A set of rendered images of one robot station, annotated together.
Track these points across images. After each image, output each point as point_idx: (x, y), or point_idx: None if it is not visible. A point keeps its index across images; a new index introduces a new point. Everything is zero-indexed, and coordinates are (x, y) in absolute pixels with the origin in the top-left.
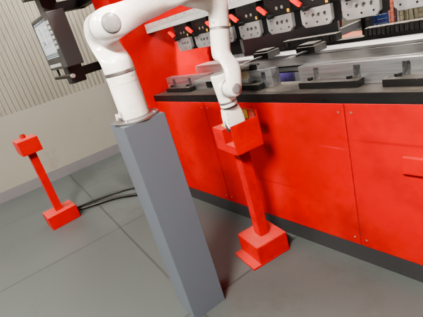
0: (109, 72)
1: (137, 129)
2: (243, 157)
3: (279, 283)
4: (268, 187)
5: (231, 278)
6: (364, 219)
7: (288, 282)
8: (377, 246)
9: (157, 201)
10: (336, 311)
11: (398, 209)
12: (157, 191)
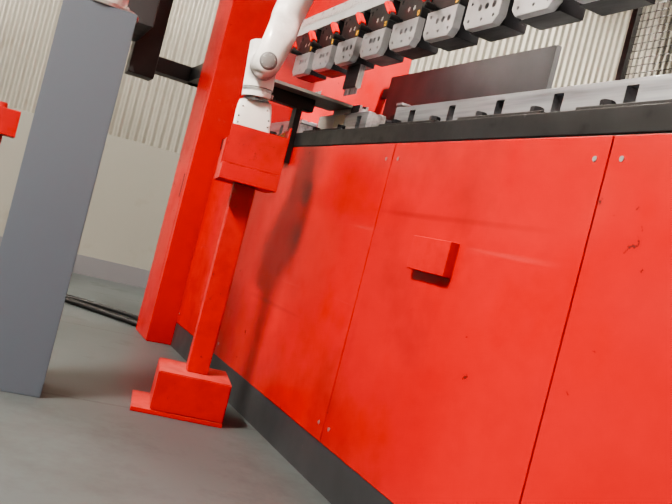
0: None
1: (82, 7)
2: (235, 202)
3: (143, 430)
4: (265, 318)
5: (84, 397)
6: (341, 378)
7: (158, 435)
8: (335, 444)
9: (40, 127)
10: (173, 475)
11: (383, 352)
12: (51, 112)
